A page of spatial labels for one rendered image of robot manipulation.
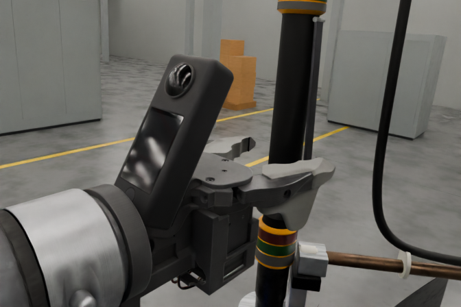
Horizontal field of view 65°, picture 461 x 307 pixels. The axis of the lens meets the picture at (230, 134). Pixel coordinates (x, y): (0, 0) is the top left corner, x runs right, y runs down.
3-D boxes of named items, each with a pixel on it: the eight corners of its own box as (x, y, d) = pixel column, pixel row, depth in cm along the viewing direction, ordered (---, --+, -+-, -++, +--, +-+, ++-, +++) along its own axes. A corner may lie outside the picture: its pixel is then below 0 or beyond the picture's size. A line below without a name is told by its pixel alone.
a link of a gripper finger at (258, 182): (287, 177, 32) (196, 191, 28) (289, 159, 31) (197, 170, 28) (322, 200, 28) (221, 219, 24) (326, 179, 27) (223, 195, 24)
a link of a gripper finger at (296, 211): (324, 212, 35) (241, 229, 31) (333, 154, 33) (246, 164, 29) (348, 227, 32) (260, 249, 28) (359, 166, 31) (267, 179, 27)
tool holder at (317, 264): (312, 303, 45) (322, 234, 42) (319, 351, 38) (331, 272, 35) (240, 294, 46) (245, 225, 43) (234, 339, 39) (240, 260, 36)
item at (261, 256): (293, 246, 41) (294, 236, 41) (295, 270, 37) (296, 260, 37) (255, 242, 42) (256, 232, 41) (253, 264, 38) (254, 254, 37)
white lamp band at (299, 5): (322, 14, 34) (323, 6, 34) (328, 11, 30) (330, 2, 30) (276, 11, 35) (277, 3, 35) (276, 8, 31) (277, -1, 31)
